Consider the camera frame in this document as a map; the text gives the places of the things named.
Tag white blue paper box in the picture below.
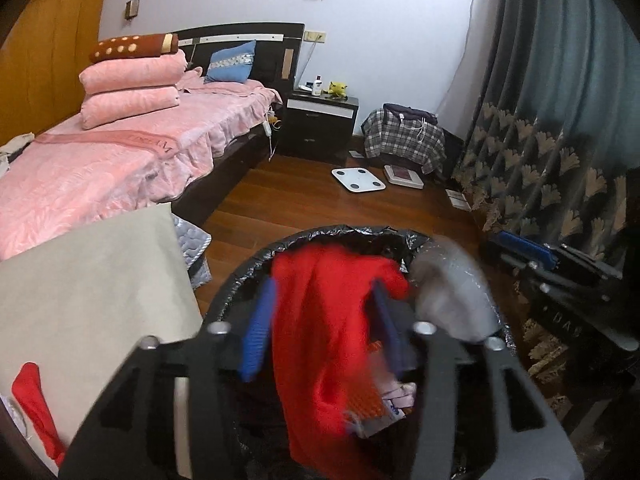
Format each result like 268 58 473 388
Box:
352 388 416 439

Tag orange foam net sleeve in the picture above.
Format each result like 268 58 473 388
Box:
346 340 401 420

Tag red knit garment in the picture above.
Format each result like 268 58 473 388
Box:
271 243 409 479

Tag grey white sock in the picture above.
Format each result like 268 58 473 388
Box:
409 236 500 344

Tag red glove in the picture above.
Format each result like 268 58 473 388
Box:
12 362 66 467

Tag black lined trash bin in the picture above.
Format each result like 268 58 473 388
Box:
206 226 502 479

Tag dark patterned curtain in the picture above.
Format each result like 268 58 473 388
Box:
454 0 639 408

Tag beige table cloth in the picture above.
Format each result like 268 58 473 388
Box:
1 205 212 479

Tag white bathroom scale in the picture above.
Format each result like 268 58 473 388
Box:
331 167 386 193

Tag plaid cloth covered chair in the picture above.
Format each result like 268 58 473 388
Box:
360 103 446 174

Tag dark nightstand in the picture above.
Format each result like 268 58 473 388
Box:
278 91 359 164

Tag pink covered bed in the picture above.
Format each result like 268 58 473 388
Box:
1 80 281 259

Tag yellow plush toy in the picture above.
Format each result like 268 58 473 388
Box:
326 81 348 101

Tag white lotion bottle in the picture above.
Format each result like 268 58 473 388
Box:
311 75 322 96

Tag blue cushion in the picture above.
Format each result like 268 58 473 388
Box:
205 40 256 84

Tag lower pink folded quilt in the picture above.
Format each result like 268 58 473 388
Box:
80 86 180 129

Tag pink folded quilt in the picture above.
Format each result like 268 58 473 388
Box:
80 86 180 129
79 50 186 96

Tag upper pink folded quilt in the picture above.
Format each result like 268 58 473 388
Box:
79 50 186 96

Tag dark bed headboard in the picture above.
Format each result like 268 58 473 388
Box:
176 22 305 98

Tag brown dotted bolster pillow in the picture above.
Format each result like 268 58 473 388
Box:
89 32 179 64

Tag clothes pile on bed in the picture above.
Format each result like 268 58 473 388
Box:
0 132 35 177

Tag wooden wardrobe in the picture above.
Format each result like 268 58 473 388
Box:
1 0 103 143

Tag left wall lamp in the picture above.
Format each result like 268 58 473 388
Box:
124 0 140 21

